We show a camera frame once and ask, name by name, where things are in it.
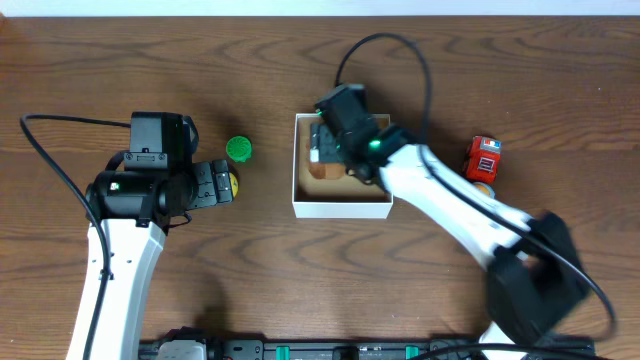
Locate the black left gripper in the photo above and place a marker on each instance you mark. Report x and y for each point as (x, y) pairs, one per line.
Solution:
(204, 185)

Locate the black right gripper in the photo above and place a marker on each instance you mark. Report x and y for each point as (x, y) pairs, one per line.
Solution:
(326, 145)

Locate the yellow ball with blue letters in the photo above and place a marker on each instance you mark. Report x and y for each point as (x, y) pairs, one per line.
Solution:
(234, 184)

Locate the brown plush toy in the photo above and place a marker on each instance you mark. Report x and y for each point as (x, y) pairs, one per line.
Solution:
(321, 171)

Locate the green round plastic toy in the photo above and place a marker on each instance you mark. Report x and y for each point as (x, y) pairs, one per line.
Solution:
(239, 149)

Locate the red toy car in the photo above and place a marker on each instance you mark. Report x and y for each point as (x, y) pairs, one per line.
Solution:
(482, 159)

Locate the yellow rubber duck blue hat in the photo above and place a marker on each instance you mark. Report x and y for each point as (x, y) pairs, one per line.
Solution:
(485, 189)

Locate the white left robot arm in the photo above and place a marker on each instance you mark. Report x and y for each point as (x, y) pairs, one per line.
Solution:
(134, 213)

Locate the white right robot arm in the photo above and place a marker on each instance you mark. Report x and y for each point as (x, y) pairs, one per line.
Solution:
(534, 276)

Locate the white cardboard box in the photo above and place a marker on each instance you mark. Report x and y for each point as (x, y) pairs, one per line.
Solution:
(342, 198)

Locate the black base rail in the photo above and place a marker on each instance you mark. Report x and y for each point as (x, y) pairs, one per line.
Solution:
(190, 343)

